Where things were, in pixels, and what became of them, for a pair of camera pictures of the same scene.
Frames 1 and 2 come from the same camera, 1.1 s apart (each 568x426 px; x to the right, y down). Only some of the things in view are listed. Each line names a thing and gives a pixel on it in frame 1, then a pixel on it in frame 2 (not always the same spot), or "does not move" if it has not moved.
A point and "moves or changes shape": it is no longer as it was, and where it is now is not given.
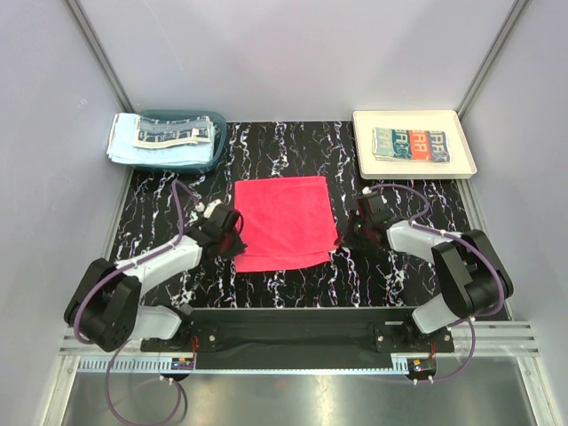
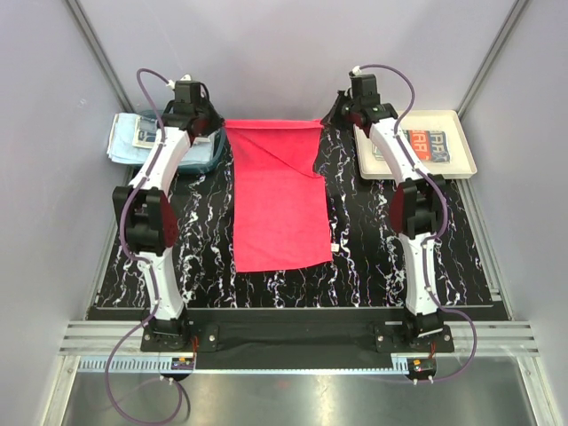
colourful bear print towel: x=410 y=145 does not move
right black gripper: x=346 y=239 to x=332 y=117
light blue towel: x=121 y=148 does not move
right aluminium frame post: x=498 y=43 does not move
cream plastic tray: x=461 y=165 does not move
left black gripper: x=237 y=249 to x=216 y=122
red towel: x=286 y=222 moves or changes shape
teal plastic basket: x=219 y=140 does not move
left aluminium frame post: x=100 y=57 does not move
